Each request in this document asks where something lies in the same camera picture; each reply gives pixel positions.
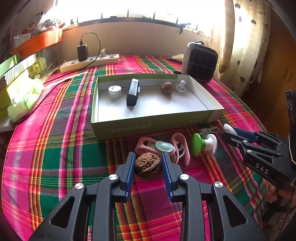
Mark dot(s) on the pink curved hook clip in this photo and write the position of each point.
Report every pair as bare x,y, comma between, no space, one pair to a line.
179,142

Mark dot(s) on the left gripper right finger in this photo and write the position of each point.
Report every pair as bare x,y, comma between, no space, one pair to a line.
181,187

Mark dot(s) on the orange tray shelf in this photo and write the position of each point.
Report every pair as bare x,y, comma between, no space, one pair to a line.
38,42

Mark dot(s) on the black round mouse device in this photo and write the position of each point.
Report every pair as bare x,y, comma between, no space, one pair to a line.
228,128

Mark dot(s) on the black rectangular light device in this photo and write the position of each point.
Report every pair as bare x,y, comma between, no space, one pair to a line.
133,93

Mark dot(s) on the black window hook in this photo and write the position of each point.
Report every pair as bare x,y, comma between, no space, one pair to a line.
182,26

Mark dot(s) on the white power strip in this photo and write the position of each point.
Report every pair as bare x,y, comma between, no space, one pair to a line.
90,62

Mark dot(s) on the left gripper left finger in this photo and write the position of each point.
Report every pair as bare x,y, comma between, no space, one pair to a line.
116,188

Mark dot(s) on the brown paper cone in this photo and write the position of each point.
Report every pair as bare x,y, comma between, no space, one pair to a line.
176,58

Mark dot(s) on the stacked green white boxes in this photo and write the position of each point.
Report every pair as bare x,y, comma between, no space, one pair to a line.
10,70

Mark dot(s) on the brown walnut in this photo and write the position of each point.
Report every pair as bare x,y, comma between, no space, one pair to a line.
167,88
148,166

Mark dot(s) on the white round container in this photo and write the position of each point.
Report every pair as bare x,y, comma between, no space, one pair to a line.
114,91

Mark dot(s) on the white plug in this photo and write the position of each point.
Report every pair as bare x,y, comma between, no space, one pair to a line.
104,52

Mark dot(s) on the pink clip with teal oval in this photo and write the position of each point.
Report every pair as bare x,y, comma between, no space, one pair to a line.
150,145

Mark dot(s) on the green tissue pack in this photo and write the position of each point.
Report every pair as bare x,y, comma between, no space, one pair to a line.
24,93

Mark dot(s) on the white small hook knob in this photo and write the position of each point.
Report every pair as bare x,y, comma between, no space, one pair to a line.
180,87

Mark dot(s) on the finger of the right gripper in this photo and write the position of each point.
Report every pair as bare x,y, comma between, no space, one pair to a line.
262,138
250,149

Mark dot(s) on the black charger adapter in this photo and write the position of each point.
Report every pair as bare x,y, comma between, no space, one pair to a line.
82,51

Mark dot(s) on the green white cardboard box tray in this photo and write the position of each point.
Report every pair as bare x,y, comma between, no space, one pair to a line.
154,111

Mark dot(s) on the heart pattern curtain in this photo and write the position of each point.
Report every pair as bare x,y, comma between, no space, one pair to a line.
240,36

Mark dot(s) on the grey black small heater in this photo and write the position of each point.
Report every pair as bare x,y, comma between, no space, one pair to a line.
199,62

